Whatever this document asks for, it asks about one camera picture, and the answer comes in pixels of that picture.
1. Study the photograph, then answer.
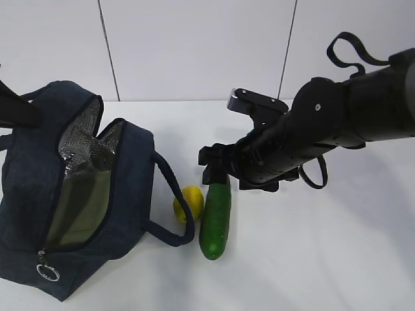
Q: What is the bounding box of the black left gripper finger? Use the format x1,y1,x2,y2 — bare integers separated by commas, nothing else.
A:
1,82,42,127

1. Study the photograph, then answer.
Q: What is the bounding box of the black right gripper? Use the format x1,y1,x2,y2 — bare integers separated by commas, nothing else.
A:
198,134,298,192

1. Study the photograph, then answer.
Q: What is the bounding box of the green cucumber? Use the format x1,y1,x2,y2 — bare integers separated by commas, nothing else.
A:
199,176,231,260

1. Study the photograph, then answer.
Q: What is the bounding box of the dark blue insulated lunch bag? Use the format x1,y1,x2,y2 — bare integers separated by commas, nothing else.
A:
1,81,195,301

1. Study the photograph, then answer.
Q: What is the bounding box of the glass container with green lid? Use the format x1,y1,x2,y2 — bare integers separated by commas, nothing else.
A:
43,170,111,251

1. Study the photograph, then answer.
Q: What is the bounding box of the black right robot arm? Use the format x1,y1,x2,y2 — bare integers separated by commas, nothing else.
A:
198,49,414,192

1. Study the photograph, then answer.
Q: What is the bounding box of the yellow lemon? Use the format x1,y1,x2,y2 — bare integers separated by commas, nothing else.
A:
172,186,204,224

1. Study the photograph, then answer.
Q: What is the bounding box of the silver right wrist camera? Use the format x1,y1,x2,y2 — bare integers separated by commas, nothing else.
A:
227,88,289,128

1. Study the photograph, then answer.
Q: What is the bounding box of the silver zipper pull ring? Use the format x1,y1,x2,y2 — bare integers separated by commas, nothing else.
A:
36,248,60,282

